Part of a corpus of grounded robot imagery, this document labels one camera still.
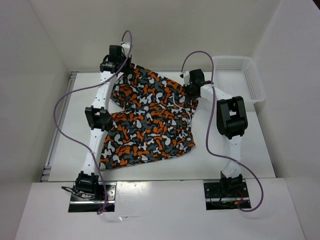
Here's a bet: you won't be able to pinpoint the camouflage orange black shorts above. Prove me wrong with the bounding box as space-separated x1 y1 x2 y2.
99 64 198 170

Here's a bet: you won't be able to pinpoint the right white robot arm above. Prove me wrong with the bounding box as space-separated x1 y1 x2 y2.
180 69 248 197

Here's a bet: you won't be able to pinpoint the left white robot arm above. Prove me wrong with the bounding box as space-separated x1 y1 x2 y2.
75 41 132 200

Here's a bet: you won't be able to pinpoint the white plastic basket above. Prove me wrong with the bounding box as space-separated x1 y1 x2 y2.
212 56 266 105

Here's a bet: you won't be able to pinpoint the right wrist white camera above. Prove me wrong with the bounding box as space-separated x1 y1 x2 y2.
180 70 190 85

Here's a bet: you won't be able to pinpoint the wrist white camera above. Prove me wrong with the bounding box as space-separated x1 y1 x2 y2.
180 70 190 85
121 42 132 58

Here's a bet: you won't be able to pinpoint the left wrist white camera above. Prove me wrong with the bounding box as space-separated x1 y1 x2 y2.
121 42 132 58

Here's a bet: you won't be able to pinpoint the aluminium table edge rail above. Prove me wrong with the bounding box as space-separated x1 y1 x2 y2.
40 71 78 183

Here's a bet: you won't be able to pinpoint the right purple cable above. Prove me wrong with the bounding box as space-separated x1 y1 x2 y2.
180 50 264 213

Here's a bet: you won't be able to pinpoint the purple cable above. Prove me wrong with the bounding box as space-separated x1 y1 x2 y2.
53 30 134 215
180 50 264 213

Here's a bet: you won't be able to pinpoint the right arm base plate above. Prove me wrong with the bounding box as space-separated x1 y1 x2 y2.
203 180 252 211

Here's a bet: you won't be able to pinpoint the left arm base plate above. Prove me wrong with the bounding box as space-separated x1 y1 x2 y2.
68 181 117 213

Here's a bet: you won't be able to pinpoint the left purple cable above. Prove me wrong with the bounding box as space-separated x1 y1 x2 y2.
53 30 134 215

